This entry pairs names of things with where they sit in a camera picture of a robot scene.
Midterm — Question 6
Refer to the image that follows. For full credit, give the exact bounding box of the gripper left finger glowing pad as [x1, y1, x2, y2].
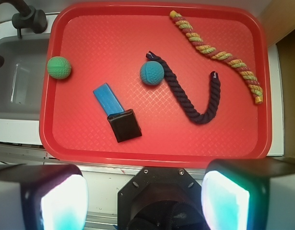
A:
[0, 164, 88, 230]

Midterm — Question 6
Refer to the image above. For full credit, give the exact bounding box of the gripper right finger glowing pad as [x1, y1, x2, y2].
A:
[201, 158, 295, 230]

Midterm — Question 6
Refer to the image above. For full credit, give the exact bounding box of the black box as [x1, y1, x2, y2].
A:
[107, 109, 142, 143]

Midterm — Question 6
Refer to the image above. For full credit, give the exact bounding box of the grey sink basin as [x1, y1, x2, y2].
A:
[0, 34, 49, 120]

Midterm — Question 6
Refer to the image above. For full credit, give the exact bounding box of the blue rectangular block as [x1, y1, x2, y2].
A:
[93, 83, 124, 116]

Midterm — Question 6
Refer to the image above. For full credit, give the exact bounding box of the green dimpled ball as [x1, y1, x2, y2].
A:
[47, 56, 71, 80]

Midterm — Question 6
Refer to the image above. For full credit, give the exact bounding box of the red plastic tray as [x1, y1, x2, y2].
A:
[40, 2, 272, 168]

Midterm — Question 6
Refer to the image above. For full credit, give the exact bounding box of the blue dimpled ball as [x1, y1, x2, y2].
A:
[140, 61, 165, 86]

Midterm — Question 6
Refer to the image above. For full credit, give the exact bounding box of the black sink faucet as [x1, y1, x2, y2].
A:
[0, 0, 48, 69]

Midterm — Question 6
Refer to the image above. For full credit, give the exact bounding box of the dark navy rope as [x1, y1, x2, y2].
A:
[145, 50, 222, 125]

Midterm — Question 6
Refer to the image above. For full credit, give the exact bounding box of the multicolour twisted rope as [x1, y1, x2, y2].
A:
[169, 10, 264, 105]

